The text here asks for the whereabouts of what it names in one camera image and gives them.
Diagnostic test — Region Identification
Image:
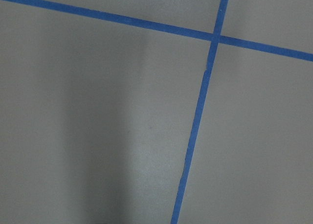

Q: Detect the brown paper table cover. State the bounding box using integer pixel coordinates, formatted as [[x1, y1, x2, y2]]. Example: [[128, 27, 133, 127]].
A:
[[0, 0, 313, 224]]

